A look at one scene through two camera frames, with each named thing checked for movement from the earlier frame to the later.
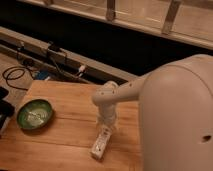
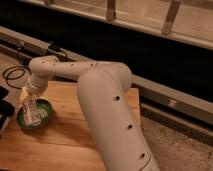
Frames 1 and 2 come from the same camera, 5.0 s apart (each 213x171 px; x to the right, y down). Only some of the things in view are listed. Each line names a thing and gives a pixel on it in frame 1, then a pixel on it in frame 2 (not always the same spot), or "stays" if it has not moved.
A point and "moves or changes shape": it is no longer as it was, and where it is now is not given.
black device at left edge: x=7 y=108 stays
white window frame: x=190 y=21 stays
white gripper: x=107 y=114 to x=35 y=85
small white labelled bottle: x=100 y=144 moves or changes shape
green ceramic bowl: x=34 y=114 stays
